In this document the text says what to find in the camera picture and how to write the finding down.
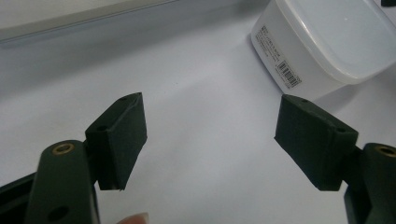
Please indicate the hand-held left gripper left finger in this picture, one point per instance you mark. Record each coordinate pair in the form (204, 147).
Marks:
(120, 140)

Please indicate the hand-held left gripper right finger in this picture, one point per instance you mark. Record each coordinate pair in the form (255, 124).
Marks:
(314, 146)

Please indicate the white plastic food container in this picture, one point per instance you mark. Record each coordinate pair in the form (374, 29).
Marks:
(323, 37)

